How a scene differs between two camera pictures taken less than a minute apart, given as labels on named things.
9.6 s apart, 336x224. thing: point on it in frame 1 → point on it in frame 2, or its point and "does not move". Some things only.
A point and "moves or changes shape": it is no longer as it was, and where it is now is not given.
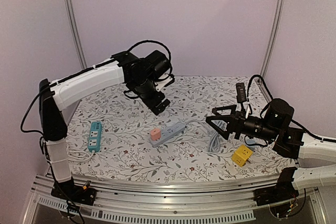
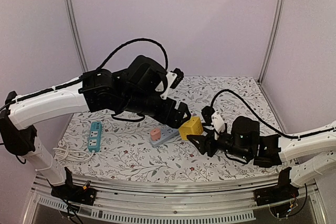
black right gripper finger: (229, 119) → (203, 142)
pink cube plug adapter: (155, 134) does not move
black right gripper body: (233, 123) → (212, 143)
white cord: (77, 156) does not move
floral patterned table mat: (112, 137) does not move
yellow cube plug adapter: (242, 153) moves or changes shape
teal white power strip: (95, 142) does not move
